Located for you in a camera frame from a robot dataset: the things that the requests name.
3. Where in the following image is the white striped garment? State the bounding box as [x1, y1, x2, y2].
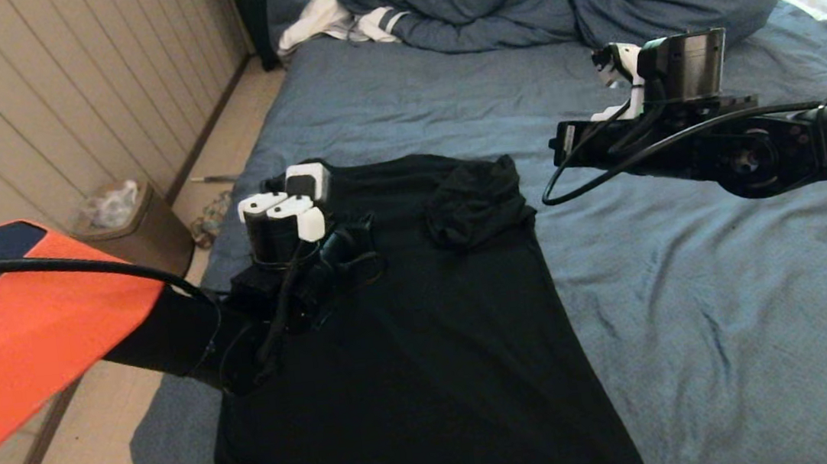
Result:
[272, 0, 414, 59]

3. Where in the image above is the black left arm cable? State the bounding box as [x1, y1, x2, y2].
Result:
[0, 235, 231, 323]

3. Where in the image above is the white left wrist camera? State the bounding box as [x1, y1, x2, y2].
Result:
[282, 161, 335, 208]

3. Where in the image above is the blue bunched duvet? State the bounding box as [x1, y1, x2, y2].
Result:
[266, 0, 796, 102]

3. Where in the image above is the blue bed sheet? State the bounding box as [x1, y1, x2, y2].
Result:
[87, 0, 827, 464]

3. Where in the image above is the brown trash bin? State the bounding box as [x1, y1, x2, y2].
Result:
[67, 175, 198, 290]

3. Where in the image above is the black bedside furniture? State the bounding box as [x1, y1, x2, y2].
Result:
[228, 0, 284, 75]

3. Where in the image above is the black printed T-shirt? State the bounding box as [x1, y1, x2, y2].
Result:
[180, 126, 650, 464]

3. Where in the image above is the clear plastic bin bag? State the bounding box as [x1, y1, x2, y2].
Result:
[79, 179, 144, 232]

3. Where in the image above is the orange robot shoulder cover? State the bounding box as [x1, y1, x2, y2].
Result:
[0, 206, 183, 464]

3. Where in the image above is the patterned cloth item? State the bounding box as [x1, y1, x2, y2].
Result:
[187, 191, 238, 248]

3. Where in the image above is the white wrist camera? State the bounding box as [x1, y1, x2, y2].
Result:
[282, 161, 335, 208]
[589, 41, 652, 124]

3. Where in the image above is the black braided left cable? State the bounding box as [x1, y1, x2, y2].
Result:
[242, 239, 322, 384]

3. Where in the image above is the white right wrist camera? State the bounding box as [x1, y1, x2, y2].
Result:
[589, 41, 652, 124]

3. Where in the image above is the white left wrist joint cover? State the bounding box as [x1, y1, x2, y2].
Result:
[236, 187, 329, 251]

